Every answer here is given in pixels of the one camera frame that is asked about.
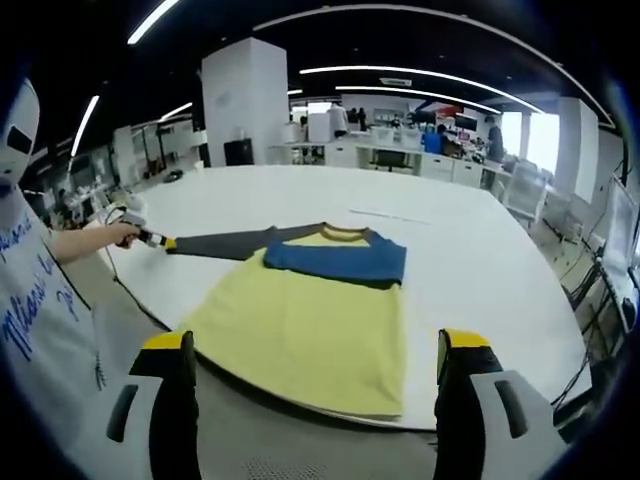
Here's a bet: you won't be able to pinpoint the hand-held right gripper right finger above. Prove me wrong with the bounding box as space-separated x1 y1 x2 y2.
434 328 571 480

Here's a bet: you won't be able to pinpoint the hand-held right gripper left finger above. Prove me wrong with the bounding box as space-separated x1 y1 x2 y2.
74 328 201 480

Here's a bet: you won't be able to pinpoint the yellow garment blue grey sleeves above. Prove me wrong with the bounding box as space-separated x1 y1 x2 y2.
164 223 409 421

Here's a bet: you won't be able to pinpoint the person's left hand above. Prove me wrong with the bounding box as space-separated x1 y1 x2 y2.
102 222 140 250

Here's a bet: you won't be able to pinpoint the ceiling light strip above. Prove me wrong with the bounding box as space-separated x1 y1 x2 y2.
159 102 194 122
298 64 531 115
127 0 181 45
335 84 502 115
71 94 101 157

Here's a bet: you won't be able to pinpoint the black cabinet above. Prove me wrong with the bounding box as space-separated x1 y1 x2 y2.
223 139 255 167

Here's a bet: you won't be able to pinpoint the grey mesh office chair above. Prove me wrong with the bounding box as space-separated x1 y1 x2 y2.
92 299 441 480

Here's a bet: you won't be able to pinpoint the white chest device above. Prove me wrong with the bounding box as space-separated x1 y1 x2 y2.
0 77 42 189

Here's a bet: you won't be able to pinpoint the white square pillar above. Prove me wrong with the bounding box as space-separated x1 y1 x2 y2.
553 97 601 204
200 37 290 169

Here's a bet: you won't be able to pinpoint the white appliance box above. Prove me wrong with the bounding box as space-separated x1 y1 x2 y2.
307 113 331 142

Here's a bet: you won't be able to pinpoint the white table socket panel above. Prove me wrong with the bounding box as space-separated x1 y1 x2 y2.
349 204 432 226

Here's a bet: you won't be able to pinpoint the white counter cabinets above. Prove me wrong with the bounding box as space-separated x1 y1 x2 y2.
269 137 511 189

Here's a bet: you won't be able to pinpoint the black office chair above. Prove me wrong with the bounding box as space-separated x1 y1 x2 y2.
370 149 409 172

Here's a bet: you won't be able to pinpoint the black cable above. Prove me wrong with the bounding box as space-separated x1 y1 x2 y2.
104 247 174 334

